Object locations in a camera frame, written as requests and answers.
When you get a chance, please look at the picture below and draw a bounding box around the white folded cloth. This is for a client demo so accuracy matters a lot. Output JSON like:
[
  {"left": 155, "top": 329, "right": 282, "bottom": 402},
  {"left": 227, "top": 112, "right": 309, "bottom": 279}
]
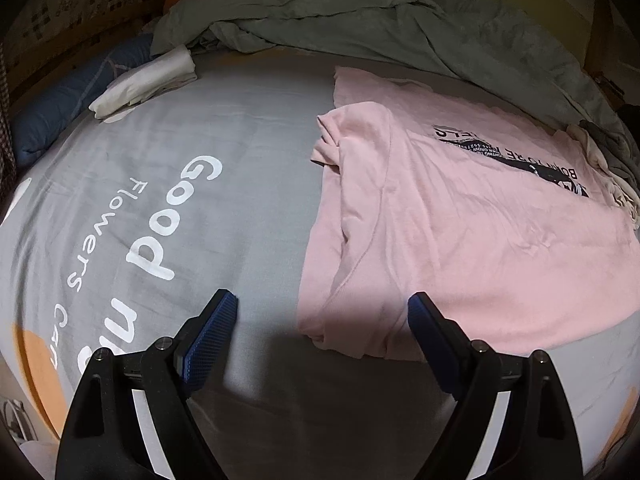
[{"left": 89, "top": 45, "right": 197, "bottom": 121}]

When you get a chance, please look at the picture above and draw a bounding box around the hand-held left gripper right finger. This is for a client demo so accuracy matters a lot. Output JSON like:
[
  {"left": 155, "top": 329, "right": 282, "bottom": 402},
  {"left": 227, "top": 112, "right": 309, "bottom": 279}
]
[{"left": 407, "top": 292, "right": 586, "bottom": 480}]

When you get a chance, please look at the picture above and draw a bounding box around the blue pillow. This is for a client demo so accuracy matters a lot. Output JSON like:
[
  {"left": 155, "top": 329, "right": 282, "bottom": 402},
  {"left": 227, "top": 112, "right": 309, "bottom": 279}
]
[{"left": 11, "top": 35, "right": 156, "bottom": 168}]

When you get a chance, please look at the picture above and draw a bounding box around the grey folded garment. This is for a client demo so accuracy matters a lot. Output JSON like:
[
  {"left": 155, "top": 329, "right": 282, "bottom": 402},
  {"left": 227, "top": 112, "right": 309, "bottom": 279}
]
[{"left": 580, "top": 119, "right": 638, "bottom": 181}]

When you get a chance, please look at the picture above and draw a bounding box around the patterned curtain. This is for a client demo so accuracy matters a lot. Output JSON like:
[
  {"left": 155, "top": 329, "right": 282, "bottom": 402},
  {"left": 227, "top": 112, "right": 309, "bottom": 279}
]
[{"left": 0, "top": 0, "right": 171, "bottom": 81}]

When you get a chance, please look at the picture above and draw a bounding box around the pink printed T-shirt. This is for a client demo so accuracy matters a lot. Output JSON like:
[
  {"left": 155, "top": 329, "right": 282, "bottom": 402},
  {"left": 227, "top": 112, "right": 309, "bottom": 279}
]
[{"left": 297, "top": 65, "right": 640, "bottom": 361}]

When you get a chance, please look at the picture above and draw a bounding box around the grey printed bed sheet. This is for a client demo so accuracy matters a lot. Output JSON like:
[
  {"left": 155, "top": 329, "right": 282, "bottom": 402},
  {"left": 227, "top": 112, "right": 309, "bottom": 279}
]
[{"left": 0, "top": 45, "right": 640, "bottom": 480}]

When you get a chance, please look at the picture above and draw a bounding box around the cream folded garment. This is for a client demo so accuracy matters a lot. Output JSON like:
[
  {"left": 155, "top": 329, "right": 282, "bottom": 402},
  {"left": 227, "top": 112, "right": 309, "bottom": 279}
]
[{"left": 567, "top": 122, "right": 640, "bottom": 231}]

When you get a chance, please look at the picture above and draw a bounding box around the grey-green duvet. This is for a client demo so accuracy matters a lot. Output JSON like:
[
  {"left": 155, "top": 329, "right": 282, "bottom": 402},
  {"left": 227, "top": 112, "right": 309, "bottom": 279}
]
[{"left": 150, "top": 0, "right": 636, "bottom": 161}]

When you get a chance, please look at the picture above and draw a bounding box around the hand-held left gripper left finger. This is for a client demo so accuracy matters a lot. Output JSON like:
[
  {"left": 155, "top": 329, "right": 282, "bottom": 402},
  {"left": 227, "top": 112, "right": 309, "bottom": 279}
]
[{"left": 55, "top": 289, "right": 238, "bottom": 480}]

